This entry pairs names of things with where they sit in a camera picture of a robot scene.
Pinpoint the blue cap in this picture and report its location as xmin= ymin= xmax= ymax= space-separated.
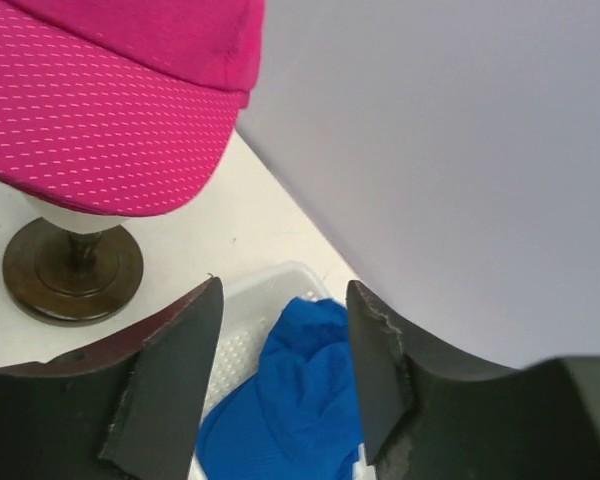
xmin=196 ymin=298 xmax=363 ymax=479

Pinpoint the pink cap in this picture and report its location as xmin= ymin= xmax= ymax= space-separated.
xmin=0 ymin=0 xmax=266 ymax=217

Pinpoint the brown round wooden stand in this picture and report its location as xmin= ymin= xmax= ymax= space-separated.
xmin=2 ymin=218 xmax=144 ymax=324

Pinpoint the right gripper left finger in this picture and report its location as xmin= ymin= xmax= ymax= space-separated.
xmin=0 ymin=277 xmax=224 ymax=479

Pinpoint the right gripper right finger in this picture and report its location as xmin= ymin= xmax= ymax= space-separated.
xmin=346 ymin=280 xmax=600 ymax=479

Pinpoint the cream foam mannequin head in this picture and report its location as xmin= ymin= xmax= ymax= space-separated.
xmin=23 ymin=194 xmax=129 ymax=235

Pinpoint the white plastic basket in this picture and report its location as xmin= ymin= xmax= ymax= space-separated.
xmin=191 ymin=263 xmax=376 ymax=479

